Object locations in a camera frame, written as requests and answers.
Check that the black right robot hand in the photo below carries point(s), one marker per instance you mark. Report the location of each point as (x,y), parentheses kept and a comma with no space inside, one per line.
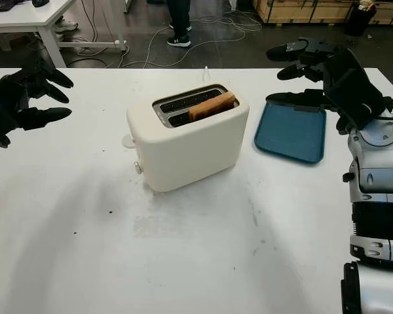
(342,60)

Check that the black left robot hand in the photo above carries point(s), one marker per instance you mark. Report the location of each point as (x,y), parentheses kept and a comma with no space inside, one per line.
(5,93)

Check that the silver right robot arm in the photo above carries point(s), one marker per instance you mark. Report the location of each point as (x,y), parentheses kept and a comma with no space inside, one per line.
(380,163)

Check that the brown toast slice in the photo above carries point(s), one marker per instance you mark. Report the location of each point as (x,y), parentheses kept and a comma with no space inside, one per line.
(213,106)

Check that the person with black trousers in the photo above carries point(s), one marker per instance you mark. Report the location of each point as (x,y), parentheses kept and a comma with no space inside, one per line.
(180,19)

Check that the cream two-slot toaster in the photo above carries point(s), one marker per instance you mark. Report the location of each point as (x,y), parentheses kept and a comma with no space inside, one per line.
(190,157)

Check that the black trash bin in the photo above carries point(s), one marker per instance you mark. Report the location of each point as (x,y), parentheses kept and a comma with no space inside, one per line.
(360,19)

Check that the stacked wooden crates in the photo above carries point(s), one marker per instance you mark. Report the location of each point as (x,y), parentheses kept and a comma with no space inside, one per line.
(314,10)

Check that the white desk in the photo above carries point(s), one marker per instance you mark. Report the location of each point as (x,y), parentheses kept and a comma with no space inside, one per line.
(19,19)

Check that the black laptop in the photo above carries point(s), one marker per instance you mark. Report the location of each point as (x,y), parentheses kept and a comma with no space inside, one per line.
(0,5)

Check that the white sneaker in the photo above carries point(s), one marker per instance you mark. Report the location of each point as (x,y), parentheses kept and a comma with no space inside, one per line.
(67,24)

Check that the blue plastic tray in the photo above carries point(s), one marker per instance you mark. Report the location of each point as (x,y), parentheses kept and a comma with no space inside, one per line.
(288,137)

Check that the black computer mouse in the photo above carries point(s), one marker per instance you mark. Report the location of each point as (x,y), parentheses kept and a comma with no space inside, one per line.
(39,2)

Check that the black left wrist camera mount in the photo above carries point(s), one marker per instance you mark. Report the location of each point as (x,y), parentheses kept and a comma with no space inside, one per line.
(0,126)

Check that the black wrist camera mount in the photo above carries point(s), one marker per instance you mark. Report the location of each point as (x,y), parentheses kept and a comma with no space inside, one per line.
(353,98)
(0,126)

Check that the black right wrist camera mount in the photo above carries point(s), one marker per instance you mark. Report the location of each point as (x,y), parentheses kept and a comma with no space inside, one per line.
(353,98)

